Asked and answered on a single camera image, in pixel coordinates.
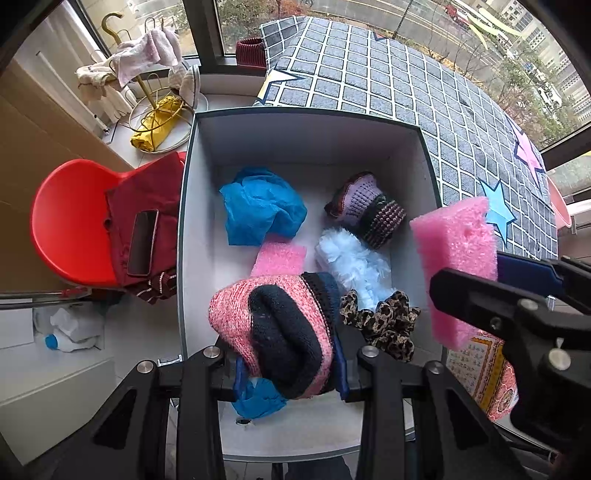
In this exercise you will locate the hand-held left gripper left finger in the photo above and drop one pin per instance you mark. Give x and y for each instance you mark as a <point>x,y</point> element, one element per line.
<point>239,378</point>

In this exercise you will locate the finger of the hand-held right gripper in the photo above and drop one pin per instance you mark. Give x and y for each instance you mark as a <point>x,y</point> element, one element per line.
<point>521,272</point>
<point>471,295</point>

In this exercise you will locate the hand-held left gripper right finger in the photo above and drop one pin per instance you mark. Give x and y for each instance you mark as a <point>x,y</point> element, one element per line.
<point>342,378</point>

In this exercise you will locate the pink sponge with holes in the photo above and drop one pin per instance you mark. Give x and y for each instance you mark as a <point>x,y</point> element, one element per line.
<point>457,263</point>

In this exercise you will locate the pink and black knit hat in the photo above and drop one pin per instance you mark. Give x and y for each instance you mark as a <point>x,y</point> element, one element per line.
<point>277,332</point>

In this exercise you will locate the leopard print scarf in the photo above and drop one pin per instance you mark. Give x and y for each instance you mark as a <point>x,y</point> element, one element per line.
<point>383,318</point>

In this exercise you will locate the light blue fluffy feather item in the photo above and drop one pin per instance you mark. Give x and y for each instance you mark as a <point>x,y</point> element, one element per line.
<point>355,267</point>

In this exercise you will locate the purple brown knit hat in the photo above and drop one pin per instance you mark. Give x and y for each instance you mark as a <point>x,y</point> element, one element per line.
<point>369,207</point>

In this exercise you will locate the blue plastic glove bundle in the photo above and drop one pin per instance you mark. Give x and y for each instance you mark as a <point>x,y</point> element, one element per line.
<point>258,207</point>

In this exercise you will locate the grey cardboard box white inside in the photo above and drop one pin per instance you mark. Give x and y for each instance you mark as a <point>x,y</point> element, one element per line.
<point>300,138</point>

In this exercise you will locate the pink patterned tissue box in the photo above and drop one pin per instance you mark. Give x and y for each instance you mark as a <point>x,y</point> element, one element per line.
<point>480,369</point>

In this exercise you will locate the pink plastic basin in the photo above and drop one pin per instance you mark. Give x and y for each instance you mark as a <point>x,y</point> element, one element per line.
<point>556,203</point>

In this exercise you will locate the blue cap bottle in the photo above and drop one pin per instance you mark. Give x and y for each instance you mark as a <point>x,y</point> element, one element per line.
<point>53,342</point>

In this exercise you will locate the dark red garment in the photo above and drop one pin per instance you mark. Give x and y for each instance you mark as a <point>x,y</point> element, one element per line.
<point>138,194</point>

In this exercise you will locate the grey checkered star bedsheet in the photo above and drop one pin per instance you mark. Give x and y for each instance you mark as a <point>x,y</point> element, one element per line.
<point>392,83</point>

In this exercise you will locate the red plastic chair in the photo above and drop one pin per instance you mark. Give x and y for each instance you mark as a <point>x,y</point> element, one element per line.
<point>69,207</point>

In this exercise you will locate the yellow umbrella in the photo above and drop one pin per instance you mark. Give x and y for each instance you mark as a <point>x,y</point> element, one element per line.
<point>157,122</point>

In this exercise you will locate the white fluffy slipper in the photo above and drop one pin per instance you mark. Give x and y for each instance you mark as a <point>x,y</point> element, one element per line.
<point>187,85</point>

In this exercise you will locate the brown cardboard sheet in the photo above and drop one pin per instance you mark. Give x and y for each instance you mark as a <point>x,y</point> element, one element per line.
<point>27,138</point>

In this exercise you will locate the beige cloth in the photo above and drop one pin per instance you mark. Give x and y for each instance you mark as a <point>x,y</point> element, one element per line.
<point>99,87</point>

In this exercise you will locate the dark red knit item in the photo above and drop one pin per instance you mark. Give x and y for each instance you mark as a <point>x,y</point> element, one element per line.
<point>249,53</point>

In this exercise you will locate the metal rod frame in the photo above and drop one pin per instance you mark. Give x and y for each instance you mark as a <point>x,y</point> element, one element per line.
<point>41,296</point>

